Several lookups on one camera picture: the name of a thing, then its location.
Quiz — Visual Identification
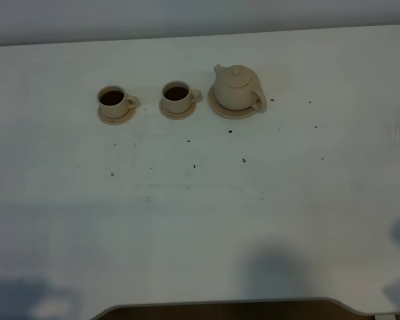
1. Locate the beige ceramic teapot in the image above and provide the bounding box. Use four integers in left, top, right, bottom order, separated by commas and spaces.
212, 64, 267, 112

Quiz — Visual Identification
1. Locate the beige teapot saucer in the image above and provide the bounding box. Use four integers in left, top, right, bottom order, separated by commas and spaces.
207, 87, 257, 119

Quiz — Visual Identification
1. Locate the right beige cup saucer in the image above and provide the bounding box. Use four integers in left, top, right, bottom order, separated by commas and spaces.
159, 99, 197, 120

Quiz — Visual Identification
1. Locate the beige cup saucer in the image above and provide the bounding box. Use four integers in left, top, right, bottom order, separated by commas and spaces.
97, 104, 136, 125
159, 99, 197, 120

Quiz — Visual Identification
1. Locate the right beige teacup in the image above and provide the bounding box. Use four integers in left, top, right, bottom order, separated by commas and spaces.
161, 81, 203, 114

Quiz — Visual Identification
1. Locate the beige teacup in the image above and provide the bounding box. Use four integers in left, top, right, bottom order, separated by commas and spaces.
161, 81, 203, 114
97, 85, 139, 119

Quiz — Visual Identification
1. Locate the left beige cup saucer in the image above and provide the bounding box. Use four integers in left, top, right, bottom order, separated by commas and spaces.
97, 104, 136, 125

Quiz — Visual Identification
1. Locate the left beige teacup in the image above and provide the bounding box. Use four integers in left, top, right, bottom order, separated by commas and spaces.
97, 85, 139, 119

